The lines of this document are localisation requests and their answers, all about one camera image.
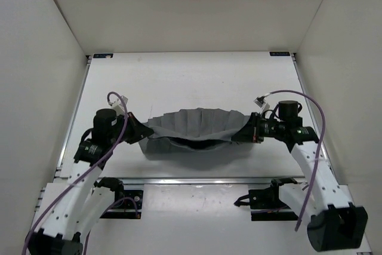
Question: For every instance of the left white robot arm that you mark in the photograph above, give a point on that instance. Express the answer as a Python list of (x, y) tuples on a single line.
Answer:
[(64, 226)]

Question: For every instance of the right blue corner label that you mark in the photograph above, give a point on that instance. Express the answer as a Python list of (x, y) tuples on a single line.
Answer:
[(279, 54)]

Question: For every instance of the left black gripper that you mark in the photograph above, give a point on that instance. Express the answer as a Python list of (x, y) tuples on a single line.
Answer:
[(140, 128)]

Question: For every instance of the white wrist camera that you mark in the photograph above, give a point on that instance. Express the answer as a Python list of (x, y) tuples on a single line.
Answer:
[(262, 104), (119, 105)]

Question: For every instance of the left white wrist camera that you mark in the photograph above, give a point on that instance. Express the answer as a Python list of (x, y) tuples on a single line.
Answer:
[(119, 105)]

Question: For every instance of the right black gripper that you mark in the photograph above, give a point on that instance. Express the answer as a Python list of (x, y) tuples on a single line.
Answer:
[(251, 132)]

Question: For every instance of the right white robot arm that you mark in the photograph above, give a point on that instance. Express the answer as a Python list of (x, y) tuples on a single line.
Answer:
[(332, 220)]

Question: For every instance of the grey pleated skirt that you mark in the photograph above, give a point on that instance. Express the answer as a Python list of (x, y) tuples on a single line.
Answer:
[(197, 130)]

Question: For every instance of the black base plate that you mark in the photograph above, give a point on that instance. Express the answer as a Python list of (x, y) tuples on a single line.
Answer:
[(266, 206), (130, 204)]

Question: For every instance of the aluminium front table rail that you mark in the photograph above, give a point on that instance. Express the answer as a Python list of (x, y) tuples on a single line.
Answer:
[(195, 180)]

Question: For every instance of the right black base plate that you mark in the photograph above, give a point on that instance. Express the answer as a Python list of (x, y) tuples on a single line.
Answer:
[(266, 206)]

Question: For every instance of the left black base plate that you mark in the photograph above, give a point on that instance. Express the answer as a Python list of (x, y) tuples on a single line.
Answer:
[(130, 204)]

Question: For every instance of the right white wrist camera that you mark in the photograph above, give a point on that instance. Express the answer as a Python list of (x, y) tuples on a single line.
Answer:
[(262, 104)]

